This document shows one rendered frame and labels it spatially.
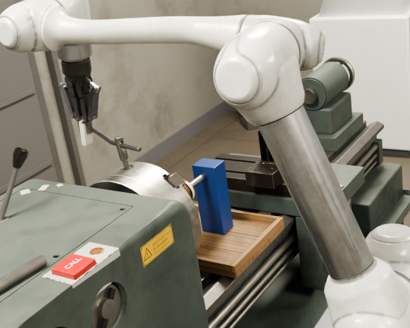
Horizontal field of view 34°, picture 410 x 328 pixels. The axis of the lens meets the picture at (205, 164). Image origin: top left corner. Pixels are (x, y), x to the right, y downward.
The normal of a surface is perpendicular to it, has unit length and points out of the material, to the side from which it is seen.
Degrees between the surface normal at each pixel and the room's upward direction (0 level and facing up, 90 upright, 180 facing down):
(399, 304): 64
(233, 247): 0
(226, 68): 88
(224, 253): 0
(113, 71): 90
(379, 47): 90
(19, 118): 90
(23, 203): 0
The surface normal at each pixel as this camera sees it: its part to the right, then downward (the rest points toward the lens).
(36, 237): -0.14, -0.91
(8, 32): -0.56, 0.36
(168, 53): 0.85, 0.08
